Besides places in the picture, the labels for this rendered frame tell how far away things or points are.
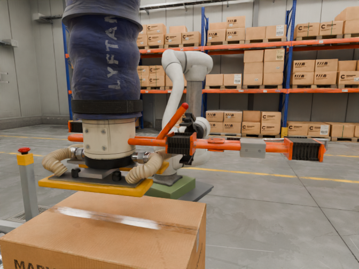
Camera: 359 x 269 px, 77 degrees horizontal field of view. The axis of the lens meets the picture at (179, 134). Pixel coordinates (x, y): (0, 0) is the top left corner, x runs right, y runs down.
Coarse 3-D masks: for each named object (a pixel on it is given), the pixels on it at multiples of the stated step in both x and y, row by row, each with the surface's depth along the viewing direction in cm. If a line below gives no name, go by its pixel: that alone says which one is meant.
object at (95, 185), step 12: (48, 180) 69; (60, 180) 68; (72, 180) 67; (84, 180) 67; (96, 180) 67; (108, 180) 67; (120, 180) 67; (144, 180) 69; (96, 192) 64; (108, 192) 63; (120, 192) 63; (132, 192) 62; (144, 192) 63
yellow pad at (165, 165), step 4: (80, 164) 87; (164, 164) 85; (168, 164) 88; (120, 168) 83; (124, 168) 83; (128, 168) 82; (160, 168) 80; (164, 168) 82; (156, 172) 80; (160, 172) 80
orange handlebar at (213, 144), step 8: (72, 136) 77; (80, 136) 76; (136, 136) 76; (136, 144) 72; (144, 144) 71; (152, 144) 70; (160, 144) 70; (200, 144) 67; (208, 144) 67; (216, 144) 66; (224, 144) 66; (232, 144) 65; (272, 144) 66; (280, 144) 66; (272, 152) 63; (280, 152) 63
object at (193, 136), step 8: (168, 136) 69; (176, 136) 73; (184, 136) 73; (192, 136) 66; (168, 144) 68; (176, 144) 68; (184, 144) 67; (192, 144) 67; (168, 152) 68; (176, 152) 67; (184, 152) 67; (192, 152) 67
